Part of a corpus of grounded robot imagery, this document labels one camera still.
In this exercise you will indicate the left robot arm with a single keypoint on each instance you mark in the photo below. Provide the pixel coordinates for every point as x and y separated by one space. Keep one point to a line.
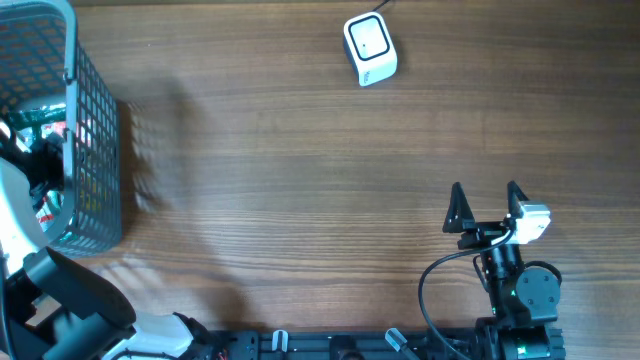
54 308

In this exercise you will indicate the grey plastic mesh basket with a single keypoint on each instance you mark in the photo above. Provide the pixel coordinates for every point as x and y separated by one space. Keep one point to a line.
41 56

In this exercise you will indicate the white barcode scanner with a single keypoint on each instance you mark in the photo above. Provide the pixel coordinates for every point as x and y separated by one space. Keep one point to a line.
369 48

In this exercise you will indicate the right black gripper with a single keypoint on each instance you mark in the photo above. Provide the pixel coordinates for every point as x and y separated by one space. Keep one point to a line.
479 231

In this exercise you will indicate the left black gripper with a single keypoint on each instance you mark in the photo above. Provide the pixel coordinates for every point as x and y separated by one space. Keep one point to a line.
53 150

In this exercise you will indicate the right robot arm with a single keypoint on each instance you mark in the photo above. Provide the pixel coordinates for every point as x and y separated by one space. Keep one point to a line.
524 295

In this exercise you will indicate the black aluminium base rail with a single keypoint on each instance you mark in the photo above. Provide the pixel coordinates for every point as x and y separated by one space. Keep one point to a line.
350 345

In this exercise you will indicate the red Nescafe coffee stick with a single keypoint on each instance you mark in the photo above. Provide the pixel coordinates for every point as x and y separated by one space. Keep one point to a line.
50 209

